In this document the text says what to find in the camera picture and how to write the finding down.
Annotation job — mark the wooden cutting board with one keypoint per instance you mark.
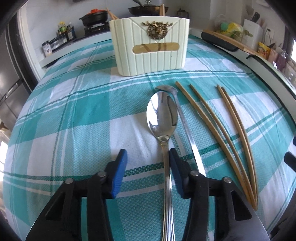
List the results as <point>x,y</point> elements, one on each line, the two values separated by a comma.
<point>225,42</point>

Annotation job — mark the small steel spoon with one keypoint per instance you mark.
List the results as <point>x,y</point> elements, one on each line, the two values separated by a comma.
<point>192,143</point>

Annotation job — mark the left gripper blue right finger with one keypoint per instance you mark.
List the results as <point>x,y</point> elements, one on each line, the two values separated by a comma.
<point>180,170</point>

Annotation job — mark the cream ribbed utensil holder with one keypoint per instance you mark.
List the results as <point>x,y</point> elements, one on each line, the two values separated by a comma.
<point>146,44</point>

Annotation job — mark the teal white checkered tablecloth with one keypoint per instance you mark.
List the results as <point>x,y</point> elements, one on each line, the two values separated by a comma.
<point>83,112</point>

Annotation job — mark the chopstick in holder left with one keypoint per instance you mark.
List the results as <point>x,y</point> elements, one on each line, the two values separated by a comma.
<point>112,14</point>

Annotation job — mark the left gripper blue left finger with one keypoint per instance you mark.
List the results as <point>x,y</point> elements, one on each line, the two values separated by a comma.
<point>115,172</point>

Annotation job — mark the black gas stove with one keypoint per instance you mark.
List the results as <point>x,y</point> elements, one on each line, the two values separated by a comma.
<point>96,29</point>

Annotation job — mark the chopstick in holder right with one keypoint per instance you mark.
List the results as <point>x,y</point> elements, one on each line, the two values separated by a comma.
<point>162,10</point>

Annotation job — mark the yellow snack packet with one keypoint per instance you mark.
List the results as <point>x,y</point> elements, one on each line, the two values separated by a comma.
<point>263,50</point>

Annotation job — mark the black wok glass lid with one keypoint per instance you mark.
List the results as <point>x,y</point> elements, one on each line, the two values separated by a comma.
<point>147,9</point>

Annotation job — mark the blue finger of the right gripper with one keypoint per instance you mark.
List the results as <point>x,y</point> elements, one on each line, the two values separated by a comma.
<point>290,160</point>

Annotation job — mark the chopstick in holder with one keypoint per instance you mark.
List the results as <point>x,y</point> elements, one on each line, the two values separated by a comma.
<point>162,10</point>
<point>112,14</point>

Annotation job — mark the black pot orange lid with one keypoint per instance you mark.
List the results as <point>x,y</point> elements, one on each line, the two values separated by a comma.
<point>94,17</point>

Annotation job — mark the white knife block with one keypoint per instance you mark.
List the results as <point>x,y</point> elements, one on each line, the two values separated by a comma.
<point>252,34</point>

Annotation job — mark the large steel spoon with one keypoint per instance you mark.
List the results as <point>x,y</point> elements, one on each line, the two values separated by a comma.
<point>162,118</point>

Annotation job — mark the stainless steel refrigerator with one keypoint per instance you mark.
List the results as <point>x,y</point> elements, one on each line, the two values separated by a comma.
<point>14,90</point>

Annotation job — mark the plastic bag with produce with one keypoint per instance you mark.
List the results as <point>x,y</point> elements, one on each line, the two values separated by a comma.
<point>230,29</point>

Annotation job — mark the dark glass french press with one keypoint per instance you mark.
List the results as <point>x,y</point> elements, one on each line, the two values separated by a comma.
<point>182,13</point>

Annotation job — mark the white labelled spice jar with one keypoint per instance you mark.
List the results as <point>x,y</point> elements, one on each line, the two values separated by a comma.
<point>47,49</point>

